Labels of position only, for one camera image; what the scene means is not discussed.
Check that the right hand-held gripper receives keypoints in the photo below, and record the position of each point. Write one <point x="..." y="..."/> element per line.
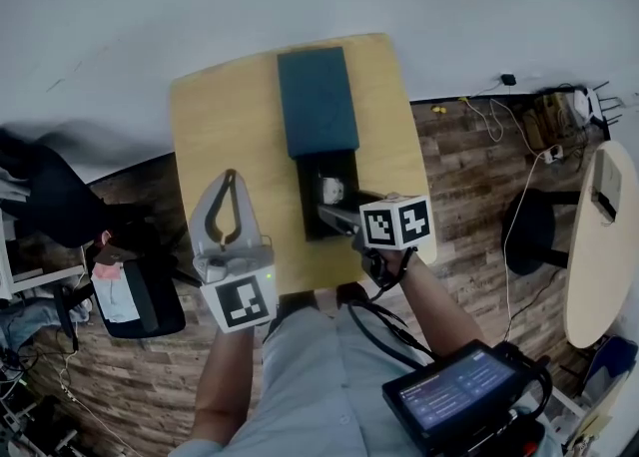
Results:
<point x="394" y="225"/>

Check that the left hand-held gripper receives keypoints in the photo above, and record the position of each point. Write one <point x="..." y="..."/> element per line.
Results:
<point x="239" y="303"/>

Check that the small white tool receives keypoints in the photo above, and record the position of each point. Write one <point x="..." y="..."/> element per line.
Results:
<point x="330" y="189"/>

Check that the black container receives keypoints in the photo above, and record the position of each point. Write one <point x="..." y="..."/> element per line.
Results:
<point x="312" y="205"/>

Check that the person's left forearm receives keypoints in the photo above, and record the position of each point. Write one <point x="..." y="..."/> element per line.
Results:
<point x="224" y="385"/>

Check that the person's right forearm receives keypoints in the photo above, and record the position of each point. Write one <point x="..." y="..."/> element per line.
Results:
<point x="439" y="305"/>

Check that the person's right hand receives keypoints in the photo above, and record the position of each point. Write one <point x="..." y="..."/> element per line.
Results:
<point x="393" y="195"/>

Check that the person's dark right shoe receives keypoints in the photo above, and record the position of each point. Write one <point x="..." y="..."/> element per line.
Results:
<point x="351" y="294"/>

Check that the person's dark shoe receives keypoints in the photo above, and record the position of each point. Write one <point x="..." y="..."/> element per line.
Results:
<point x="351" y="294"/>
<point x="295" y="303"/>

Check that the black chair with papers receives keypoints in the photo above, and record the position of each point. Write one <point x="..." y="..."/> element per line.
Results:
<point x="155" y="300"/>

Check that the person's dark left shoe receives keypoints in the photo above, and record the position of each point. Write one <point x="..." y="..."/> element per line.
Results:
<point x="295" y="303"/>

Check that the dark teal box lid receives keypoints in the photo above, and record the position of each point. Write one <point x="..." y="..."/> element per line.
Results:
<point x="319" y="101"/>

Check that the pink red item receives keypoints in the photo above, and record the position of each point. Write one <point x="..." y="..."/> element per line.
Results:
<point x="107" y="260"/>

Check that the white paper sheet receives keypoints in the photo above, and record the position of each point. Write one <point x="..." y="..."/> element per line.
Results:
<point x="117" y="298"/>

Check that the small yellow objects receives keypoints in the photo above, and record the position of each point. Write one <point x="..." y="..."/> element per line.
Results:
<point x="439" y="108"/>

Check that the black office chair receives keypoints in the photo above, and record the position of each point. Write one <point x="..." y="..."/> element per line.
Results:
<point x="55" y="185"/>

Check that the black round stool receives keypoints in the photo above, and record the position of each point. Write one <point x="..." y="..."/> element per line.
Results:
<point x="531" y="230"/>

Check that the person's light blue clothing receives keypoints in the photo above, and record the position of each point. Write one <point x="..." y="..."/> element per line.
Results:
<point x="309" y="385"/>

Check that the white shelf unit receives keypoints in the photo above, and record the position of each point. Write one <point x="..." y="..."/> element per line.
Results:
<point x="30" y="265"/>

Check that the white power strip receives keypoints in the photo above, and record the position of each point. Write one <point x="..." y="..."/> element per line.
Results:
<point x="554" y="154"/>

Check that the black screen device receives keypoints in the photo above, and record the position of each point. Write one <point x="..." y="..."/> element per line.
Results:
<point x="454" y="390"/>

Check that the brown cardboard box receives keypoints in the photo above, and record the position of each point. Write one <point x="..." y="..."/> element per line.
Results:
<point x="544" y="118"/>

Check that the round white side table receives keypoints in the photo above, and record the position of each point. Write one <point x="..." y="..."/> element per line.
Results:
<point x="594" y="275"/>

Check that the white router with antennas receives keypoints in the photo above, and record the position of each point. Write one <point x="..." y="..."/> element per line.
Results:
<point x="586" y="103"/>

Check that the blue bag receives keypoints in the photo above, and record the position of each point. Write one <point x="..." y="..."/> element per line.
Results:
<point x="611" y="365"/>

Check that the black wall adapter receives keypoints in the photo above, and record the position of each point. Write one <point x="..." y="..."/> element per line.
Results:
<point x="508" y="80"/>

